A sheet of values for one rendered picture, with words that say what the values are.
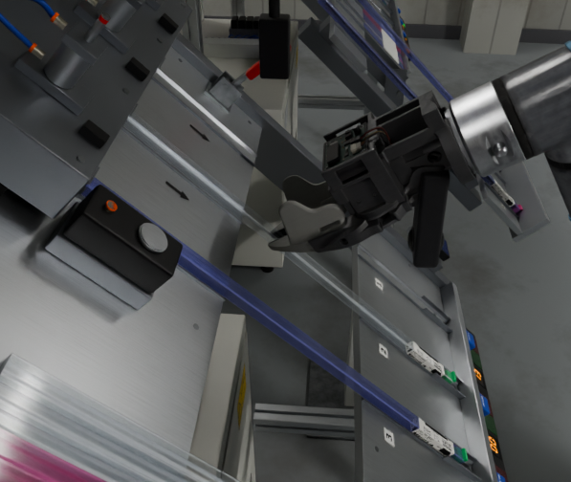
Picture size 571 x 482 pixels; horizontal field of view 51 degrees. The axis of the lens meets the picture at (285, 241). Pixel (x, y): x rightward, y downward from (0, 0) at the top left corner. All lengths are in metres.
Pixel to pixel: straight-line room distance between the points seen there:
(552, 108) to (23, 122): 0.39
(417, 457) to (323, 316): 1.25
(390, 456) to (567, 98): 0.36
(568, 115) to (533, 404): 1.32
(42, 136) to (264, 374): 1.37
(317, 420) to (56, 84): 0.94
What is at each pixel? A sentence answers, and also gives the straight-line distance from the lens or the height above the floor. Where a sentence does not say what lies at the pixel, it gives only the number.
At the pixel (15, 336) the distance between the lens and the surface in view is 0.39.
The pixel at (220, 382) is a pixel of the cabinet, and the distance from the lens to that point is 0.92.
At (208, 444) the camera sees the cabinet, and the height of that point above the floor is 0.62.
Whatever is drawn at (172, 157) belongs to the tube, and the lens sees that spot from 0.58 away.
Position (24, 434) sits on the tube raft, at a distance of 0.36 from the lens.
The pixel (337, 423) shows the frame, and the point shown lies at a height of 0.32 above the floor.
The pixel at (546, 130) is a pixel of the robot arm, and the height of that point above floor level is 1.11.
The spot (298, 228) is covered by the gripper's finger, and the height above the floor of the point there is 0.99.
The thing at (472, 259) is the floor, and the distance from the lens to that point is 2.16.
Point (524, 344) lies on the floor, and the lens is 1.92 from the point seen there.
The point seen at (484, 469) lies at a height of 0.73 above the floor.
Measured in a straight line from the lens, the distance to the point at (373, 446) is 0.60.
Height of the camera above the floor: 1.34
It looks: 39 degrees down
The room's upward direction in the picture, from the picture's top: straight up
